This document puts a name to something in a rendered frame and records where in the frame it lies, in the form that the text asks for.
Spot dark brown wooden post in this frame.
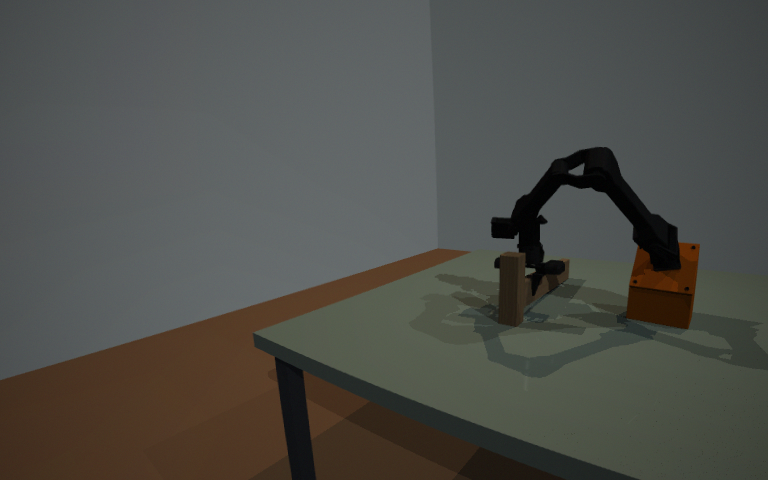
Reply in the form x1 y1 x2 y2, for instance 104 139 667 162
498 252 526 327

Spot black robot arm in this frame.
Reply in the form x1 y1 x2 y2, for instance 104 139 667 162
490 147 682 271

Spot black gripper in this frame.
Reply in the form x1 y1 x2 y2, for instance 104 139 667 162
494 240 565 296

